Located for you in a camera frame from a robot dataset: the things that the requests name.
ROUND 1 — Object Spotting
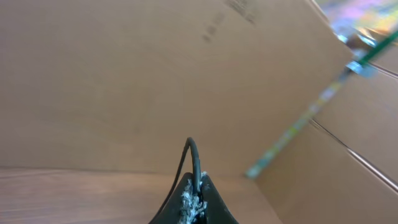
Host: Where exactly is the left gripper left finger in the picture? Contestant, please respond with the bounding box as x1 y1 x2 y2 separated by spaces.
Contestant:
149 172 192 224

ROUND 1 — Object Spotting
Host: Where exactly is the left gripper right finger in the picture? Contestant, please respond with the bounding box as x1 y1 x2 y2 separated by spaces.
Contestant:
198 174 238 224

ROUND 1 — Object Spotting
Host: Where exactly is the black USB cable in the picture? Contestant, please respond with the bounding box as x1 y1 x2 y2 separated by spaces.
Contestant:
154 136 202 220

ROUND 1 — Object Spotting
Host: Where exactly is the right cardboard box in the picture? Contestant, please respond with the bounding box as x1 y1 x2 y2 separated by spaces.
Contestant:
256 44 397 224

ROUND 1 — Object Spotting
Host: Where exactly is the cardboard box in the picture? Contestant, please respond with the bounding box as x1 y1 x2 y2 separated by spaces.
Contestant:
1 0 352 175
256 44 397 224

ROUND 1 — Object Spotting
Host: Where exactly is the left cardboard box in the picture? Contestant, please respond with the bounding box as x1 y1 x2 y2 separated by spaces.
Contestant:
1 0 352 175

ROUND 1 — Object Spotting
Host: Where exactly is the green yellow strap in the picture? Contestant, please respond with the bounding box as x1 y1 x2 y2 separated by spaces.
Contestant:
245 29 398 180

